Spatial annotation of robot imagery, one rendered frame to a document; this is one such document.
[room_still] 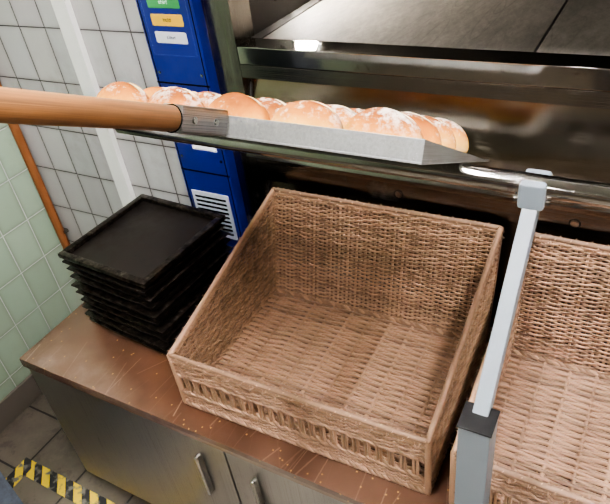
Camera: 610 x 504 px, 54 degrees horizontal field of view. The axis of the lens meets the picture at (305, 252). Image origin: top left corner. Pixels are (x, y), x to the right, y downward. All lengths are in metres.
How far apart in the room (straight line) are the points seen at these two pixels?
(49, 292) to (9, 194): 0.39
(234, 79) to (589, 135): 0.75
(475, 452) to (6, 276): 1.70
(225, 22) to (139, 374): 0.81
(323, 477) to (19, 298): 1.36
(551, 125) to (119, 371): 1.06
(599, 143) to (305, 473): 0.80
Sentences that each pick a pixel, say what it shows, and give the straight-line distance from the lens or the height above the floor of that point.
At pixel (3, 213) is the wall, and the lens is 2.14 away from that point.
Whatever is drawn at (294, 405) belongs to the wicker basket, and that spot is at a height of 0.71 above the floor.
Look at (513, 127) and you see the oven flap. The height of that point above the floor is 1.05.
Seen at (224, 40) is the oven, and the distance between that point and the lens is 1.41.
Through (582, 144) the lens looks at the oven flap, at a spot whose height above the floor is 1.04.
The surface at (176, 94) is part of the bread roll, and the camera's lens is 0.88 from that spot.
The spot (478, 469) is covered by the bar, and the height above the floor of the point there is 0.88.
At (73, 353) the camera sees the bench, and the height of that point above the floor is 0.58.
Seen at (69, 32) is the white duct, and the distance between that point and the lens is 1.71.
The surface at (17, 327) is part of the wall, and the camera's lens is 2.27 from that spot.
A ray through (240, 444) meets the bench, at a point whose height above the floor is 0.58.
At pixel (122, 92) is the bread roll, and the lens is 0.94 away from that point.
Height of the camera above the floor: 1.58
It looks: 36 degrees down
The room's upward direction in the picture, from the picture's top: 8 degrees counter-clockwise
